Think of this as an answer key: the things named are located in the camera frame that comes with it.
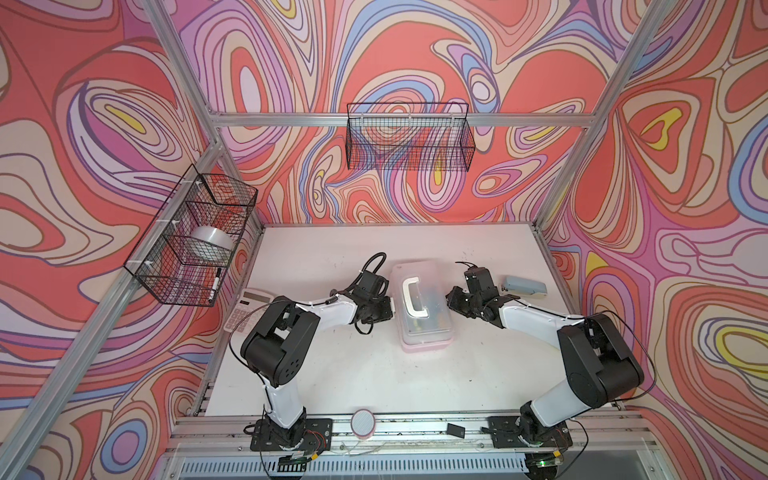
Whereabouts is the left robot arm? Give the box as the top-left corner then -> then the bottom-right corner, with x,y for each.
239,271 -> 394,430

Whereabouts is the black wire basket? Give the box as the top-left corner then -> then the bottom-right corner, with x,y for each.
345,100 -> 476,172
124,166 -> 258,307

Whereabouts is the black marker pen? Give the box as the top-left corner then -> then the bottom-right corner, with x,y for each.
208,267 -> 222,303

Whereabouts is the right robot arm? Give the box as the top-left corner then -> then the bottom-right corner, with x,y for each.
446,264 -> 645,442

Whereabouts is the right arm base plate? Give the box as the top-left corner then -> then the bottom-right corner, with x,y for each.
480,416 -> 573,450

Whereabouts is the black wire basket back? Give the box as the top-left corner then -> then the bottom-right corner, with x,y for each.
345,100 -> 476,172

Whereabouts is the silver duct tape roll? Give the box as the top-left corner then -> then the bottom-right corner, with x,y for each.
188,226 -> 235,265

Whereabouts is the pink plastic tool box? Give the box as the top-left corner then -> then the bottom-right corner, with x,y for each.
388,259 -> 455,354

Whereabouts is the clear tool box lid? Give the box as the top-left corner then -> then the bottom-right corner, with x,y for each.
388,259 -> 454,347

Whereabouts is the white calculator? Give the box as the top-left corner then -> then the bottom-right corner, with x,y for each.
223,287 -> 274,333

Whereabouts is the pink tape roll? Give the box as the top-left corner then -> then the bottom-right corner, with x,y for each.
350,408 -> 376,440

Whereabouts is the black corrugated cable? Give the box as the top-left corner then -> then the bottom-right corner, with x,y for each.
358,251 -> 388,277

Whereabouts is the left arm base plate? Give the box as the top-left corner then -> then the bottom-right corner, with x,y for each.
243,417 -> 333,453

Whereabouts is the small black block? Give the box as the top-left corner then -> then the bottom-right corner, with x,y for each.
445,423 -> 466,439

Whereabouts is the grey stapler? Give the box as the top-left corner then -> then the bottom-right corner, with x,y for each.
502,275 -> 548,297

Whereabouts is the black wire basket left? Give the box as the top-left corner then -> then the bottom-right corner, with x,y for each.
124,166 -> 258,307

